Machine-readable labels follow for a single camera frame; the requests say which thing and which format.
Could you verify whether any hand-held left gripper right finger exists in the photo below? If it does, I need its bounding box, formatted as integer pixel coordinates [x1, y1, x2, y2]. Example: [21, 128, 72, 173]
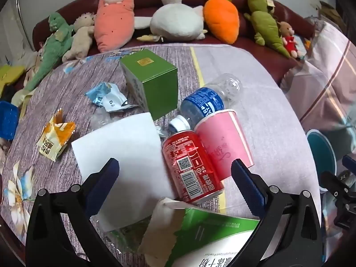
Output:
[231, 158, 324, 267]

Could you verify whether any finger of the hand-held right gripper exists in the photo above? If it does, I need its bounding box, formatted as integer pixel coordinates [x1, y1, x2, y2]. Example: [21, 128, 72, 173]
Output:
[320, 170, 356, 229]
[342, 155, 356, 173]

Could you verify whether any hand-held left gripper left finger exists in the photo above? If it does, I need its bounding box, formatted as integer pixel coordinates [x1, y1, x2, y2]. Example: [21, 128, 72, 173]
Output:
[26, 158, 131, 267]

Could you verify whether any teal plastic bin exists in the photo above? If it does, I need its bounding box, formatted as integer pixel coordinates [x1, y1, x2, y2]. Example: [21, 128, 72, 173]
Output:
[306, 129, 338, 192]

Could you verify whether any white paper sheet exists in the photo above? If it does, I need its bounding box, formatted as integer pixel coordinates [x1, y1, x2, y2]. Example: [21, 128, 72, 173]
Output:
[71, 113, 181, 233]

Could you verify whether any red soda can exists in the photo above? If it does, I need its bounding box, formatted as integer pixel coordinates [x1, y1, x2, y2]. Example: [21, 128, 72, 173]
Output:
[162, 129, 225, 203]

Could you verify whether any light blue snack wrapper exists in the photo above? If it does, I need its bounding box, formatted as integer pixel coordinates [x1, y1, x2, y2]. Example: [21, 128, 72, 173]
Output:
[85, 82, 138, 113]

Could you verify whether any green and white carton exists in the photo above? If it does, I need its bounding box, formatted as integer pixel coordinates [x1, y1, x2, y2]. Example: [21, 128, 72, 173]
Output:
[108, 207, 260, 267]

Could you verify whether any pink paper cup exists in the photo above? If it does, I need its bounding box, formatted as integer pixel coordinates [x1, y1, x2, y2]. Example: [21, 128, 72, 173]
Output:
[194, 108, 255, 178]

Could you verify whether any clear plastic wrapper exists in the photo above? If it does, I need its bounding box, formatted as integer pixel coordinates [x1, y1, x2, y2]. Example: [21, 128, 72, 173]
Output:
[90, 108, 128, 131]

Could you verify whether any orange yellow snack packet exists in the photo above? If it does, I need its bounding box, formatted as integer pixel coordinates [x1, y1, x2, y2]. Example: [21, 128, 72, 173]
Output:
[37, 109, 76, 162]

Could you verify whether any torn brown paper piece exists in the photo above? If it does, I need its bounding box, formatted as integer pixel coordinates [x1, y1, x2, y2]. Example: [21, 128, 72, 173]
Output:
[138, 197, 187, 267]

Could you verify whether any pink plaid blanket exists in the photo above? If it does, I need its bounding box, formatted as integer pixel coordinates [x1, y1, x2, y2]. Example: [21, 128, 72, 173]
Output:
[279, 19, 356, 151]

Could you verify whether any blue label plastic bottle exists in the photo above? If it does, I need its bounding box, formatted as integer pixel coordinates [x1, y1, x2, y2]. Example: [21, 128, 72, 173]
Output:
[168, 73, 244, 133]

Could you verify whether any green cardboard box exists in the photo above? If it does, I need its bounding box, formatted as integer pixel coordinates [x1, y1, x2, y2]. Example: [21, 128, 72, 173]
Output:
[119, 49, 178, 121]

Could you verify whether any blue plastic object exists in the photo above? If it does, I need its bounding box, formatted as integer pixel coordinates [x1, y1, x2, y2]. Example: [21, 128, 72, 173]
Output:
[0, 100, 20, 141]

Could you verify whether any purple wood-print cloth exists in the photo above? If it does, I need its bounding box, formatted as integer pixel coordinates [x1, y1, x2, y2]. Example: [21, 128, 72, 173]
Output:
[0, 44, 324, 267]

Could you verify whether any colourful small toy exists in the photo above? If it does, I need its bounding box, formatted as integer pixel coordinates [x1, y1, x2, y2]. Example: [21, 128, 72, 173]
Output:
[302, 37, 312, 59]

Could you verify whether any small bear plush red outfit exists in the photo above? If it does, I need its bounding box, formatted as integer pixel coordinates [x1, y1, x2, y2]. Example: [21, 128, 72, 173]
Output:
[278, 21, 306, 59]

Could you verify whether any green dinosaur plush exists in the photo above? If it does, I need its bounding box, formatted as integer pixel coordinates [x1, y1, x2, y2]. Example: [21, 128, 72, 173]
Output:
[11, 12, 75, 107]

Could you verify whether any yellow object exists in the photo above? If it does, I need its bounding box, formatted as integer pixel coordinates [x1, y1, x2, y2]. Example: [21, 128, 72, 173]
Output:
[0, 65, 25, 95]

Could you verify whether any beige hedgehog plush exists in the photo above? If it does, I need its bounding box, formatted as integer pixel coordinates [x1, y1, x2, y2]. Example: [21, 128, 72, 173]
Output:
[62, 13, 96, 63]

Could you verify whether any olive dinosaur plush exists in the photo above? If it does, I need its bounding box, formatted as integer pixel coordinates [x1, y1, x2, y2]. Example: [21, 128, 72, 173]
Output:
[244, 0, 291, 59]

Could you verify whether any pink carrot rabbit plush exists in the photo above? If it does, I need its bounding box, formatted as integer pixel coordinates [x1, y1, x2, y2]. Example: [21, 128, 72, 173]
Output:
[93, 0, 136, 53]

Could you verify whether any orange carrot rabbit plush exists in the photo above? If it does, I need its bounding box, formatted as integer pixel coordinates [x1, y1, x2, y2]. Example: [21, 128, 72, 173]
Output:
[203, 0, 240, 44]

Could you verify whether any white duck plush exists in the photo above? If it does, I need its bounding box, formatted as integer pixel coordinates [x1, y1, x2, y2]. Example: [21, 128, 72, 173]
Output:
[134, 0, 208, 43]

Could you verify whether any dark red sofa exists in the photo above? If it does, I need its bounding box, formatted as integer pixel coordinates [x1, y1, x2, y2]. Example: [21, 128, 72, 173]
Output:
[32, 0, 315, 84]

